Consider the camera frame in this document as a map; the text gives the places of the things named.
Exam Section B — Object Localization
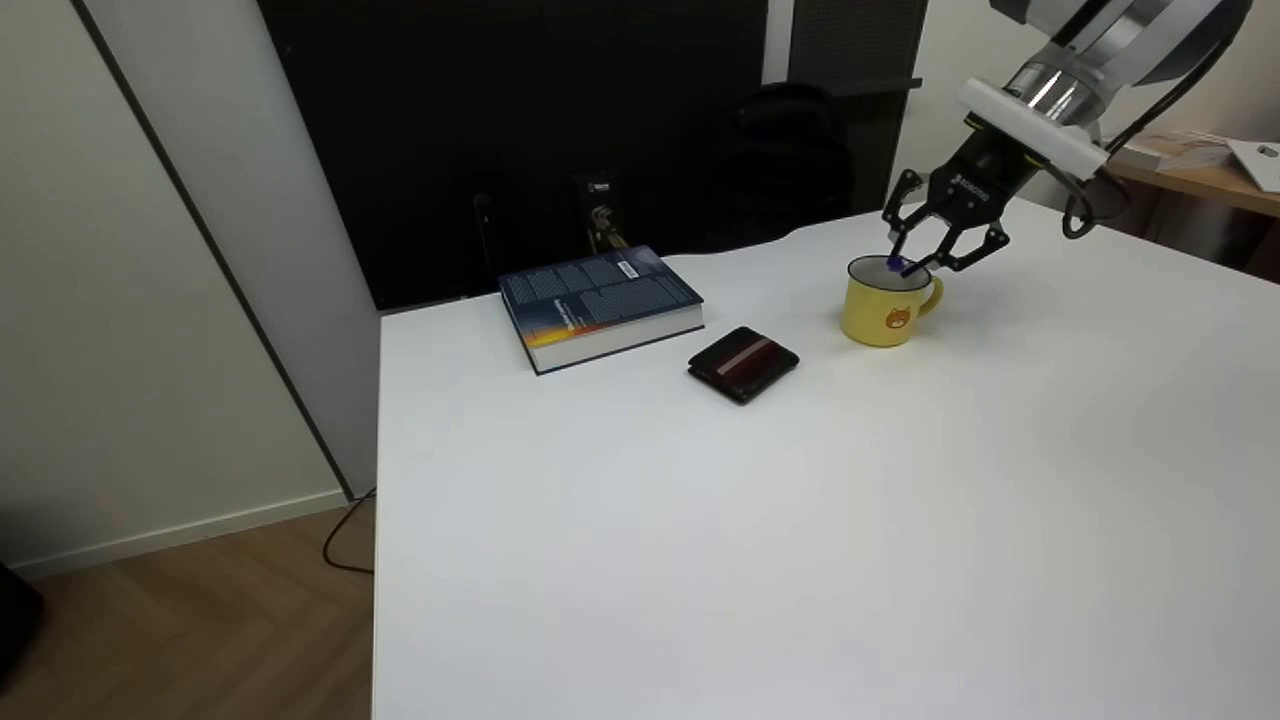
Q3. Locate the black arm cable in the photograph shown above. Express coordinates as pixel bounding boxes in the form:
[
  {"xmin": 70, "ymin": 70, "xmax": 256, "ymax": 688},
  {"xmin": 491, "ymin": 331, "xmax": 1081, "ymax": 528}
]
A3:
[{"xmin": 1062, "ymin": 0, "xmax": 1256, "ymax": 244}]

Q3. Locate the wooden shelf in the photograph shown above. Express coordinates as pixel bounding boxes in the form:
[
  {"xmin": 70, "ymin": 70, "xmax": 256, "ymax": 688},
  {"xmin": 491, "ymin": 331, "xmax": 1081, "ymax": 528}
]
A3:
[{"xmin": 1100, "ymin": 129, "xmax": 1280, "ymax": 229}]

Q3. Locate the small camera on tripod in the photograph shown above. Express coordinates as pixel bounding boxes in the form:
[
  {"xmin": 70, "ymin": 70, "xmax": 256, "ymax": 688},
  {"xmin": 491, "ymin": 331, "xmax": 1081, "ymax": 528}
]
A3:
[{"xmin": 577, "ymin": 165, "xmax": 633, "ymax": 258}]

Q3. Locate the white leaning board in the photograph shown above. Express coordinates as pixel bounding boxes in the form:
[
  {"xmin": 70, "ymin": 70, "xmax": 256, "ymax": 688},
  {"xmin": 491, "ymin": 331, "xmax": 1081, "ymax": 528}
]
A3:
[{"xmin": 70, "ymin": 0, "xmax": 388, "ymax": 504}]

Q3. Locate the large black monitor screen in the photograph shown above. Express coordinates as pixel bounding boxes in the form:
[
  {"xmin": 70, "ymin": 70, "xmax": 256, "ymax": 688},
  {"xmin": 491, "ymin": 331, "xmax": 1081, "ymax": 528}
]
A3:
[{"xmin": 256, "ymin": 0, "xmax": 771, "ymax": 317}]

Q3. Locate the black office chair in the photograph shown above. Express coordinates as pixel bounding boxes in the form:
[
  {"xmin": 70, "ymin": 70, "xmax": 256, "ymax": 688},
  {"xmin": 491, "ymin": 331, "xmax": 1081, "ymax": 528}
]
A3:
[{"xmin": 688, "ymin": 75, "xmax": 875, "ymax": 252}]

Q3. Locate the black floor cable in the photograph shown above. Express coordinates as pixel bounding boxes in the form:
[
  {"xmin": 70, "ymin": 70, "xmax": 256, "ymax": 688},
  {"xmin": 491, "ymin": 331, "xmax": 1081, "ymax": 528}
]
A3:
[{"xmin": 319, "ymin": 483, "xmax": 380, "ymax": 580}]

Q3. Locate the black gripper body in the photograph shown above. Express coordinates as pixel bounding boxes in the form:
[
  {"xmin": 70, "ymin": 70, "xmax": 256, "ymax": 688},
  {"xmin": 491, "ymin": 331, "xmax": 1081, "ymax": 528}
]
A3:
[{"xmin": 930, "ymin": 115, "xmax": 1055, "ymax": 222}]

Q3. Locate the yellow enamel mug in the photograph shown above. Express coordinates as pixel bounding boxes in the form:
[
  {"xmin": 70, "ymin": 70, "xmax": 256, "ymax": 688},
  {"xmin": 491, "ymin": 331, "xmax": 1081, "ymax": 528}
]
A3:
[{"xmin": 837, "ymin": 249, "xmax": 948, "ymax": 351}]

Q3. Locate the blue hardcover book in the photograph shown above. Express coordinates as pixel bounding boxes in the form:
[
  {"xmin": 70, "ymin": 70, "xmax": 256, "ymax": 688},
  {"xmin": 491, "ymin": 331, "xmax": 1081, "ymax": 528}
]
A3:
[{"xmin": 497, "ymin": 241, "xmax": 707, "ymax": 380}]

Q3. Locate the small black box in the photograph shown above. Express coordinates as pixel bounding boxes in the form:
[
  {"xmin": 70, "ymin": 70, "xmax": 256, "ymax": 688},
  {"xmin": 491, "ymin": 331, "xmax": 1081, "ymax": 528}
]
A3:
[{"xmin": 686, "ymin": 319, "xmax": 803, "ymax": 410}]

